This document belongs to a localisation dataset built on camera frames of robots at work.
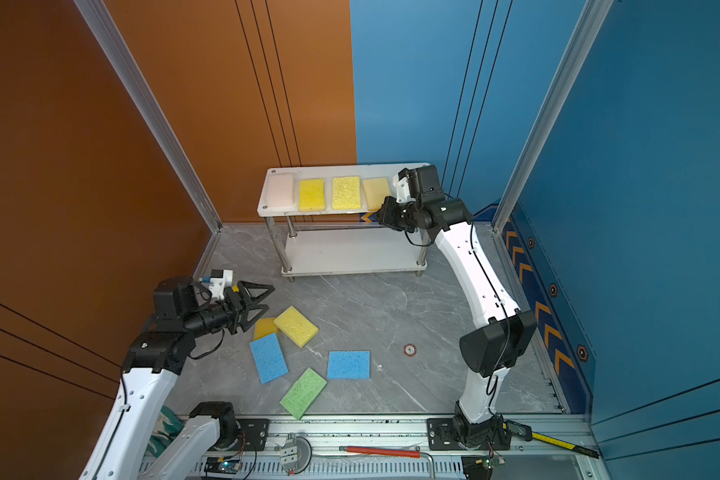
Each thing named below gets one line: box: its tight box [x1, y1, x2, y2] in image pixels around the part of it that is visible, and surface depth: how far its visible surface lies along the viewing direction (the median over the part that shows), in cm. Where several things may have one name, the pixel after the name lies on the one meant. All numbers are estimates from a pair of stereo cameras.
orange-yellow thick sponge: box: [362, 177, 390, 211], surface depth 82 cm
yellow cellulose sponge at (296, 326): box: [273, 306, 319, 349], surface depth 91 cm
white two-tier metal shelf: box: [256, 163, 429, 281], surface depth 83 cm
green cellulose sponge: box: [279, 367, 328, 420], surface depth 80 cm
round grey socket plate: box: [280, 435, 313, 476], surface depth 67 cm
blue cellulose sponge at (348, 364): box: [327, 350, 371, 379], surface depth 85 cm
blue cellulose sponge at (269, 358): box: [249, 333, 289, 385], surface depth 84 cm
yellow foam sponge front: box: [298, 178, 326, 212], surface depth 80 cm
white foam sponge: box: [265, 173, 294, 208], surface depth 81 cm
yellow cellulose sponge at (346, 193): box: [332, 176, 361, 210], surface depth 81 cm
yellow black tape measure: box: [502, 420, 600, 459], surface depth 74 cm
